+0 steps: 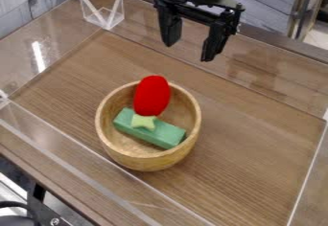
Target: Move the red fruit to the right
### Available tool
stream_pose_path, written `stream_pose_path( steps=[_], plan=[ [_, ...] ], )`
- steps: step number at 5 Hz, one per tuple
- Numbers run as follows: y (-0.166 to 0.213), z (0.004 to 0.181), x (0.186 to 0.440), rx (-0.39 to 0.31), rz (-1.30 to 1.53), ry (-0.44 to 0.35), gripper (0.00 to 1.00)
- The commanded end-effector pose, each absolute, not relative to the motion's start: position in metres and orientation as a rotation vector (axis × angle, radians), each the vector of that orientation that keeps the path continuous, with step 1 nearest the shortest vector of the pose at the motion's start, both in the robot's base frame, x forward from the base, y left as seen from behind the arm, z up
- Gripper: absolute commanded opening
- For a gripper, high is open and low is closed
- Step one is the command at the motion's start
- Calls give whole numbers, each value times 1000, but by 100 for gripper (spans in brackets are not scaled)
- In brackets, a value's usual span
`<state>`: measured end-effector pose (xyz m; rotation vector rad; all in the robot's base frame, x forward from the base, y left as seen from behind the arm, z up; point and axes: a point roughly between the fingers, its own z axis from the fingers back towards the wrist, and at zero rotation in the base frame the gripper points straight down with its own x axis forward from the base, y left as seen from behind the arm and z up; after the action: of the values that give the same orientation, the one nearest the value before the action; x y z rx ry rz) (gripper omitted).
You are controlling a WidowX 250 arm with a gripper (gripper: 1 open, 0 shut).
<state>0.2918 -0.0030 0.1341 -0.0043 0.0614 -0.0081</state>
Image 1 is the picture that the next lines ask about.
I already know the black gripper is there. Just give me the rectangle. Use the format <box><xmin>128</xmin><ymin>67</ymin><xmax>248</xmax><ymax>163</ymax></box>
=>
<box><xmin>154</xmin><ymin>0</ymin><xmax>245</xmax><ymax>61</ymax></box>

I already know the red plush fruit green leaf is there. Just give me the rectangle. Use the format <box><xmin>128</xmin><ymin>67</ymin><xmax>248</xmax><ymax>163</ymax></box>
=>
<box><xmin>131</xmin><ymin>75</ymin><xmax>170</xmax><ymax>131</ymax></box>

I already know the wooden bowl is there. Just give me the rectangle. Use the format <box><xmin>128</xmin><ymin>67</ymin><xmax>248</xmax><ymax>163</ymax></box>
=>
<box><xmin>95</xmin><ymin>81</ymin><xmax>201</xmax><ymax>171</ymax></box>

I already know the wooden table leg background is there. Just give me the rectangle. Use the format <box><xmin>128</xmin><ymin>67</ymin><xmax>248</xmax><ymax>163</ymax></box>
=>
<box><xmin>286</xmin><ymin>0</ymin><xmax>323</xmax><ymax>41</ymax></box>

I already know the green rectangular block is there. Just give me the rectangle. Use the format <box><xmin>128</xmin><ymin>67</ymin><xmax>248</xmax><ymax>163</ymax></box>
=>
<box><xmin>112</xmin><ymin>107</ymin><xmax>186</xmax><ymax>149</ymax></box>

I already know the black table frame bracket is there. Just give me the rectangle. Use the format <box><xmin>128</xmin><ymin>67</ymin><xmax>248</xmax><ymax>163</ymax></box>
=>
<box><xmin>27</xmin><ymin>184</ymin><xmax>72</xmax><ymax>226</ymax></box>

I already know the black cable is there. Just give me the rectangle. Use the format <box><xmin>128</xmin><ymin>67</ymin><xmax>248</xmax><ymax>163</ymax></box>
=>
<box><xmin>0</xmin><ymin>200</ymin><xmax>31</xmax><ymax>226</ymax></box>

